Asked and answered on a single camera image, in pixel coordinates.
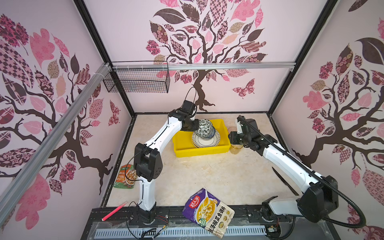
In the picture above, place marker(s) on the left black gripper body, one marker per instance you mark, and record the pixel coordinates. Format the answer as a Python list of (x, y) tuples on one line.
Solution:
[(192, 125)]

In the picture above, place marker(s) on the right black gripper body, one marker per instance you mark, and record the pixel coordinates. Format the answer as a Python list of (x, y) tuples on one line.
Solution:
[(239, 138)]

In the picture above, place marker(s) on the green patterned bowl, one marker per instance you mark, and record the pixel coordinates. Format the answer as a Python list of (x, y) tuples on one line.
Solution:
[(205, 127)]

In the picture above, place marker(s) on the blue floral bowl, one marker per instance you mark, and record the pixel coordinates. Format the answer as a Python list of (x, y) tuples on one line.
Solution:
[(206, 136)]

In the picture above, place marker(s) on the yellow dotted plate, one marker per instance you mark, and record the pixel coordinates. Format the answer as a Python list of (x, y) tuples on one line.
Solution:
[(200, 143)]

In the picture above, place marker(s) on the pink translucent cup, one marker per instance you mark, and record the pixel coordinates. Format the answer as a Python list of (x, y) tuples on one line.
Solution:
[(232, 129)]

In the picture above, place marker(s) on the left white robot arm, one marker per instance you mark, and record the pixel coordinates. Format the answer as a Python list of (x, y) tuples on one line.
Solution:
[(148, 156)]

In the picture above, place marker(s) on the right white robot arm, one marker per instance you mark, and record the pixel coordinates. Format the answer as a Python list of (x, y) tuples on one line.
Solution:
[(319, 197)]

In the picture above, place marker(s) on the yellow plastic bin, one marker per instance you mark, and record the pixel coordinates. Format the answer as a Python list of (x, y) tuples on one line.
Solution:
[(184, 147)]

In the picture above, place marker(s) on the yellow translucent cup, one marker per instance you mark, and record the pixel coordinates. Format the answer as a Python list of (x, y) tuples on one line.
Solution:
[(235, 149)]

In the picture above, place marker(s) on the purple seasoning packet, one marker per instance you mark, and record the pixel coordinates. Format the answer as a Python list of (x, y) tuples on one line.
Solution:
[(210, 213)]

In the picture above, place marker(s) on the green food packet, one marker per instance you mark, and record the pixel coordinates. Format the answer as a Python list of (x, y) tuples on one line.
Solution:
[(126, 177)]

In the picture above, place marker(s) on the pink marker pen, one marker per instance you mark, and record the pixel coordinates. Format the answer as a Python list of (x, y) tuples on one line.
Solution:
[(112, 213)]

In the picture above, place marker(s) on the white vent grille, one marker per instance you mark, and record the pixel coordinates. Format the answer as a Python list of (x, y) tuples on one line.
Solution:
[(181, 233)]

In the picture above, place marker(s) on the black wire basket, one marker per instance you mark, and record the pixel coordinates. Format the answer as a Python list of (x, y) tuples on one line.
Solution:
[(138, 77)]

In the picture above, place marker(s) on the aluminium rail back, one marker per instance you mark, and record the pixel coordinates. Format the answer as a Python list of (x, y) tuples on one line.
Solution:
[(221, 66)]

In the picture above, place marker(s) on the aluminium rail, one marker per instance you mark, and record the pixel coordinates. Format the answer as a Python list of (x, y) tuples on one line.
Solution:
[(221, 66), (22, 181)]

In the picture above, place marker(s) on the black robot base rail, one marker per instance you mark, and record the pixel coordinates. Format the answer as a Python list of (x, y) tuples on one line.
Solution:
[(287, 227)]

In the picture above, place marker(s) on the aluminium rail left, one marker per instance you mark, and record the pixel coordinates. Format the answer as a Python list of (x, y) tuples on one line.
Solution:
[(22, 181)]

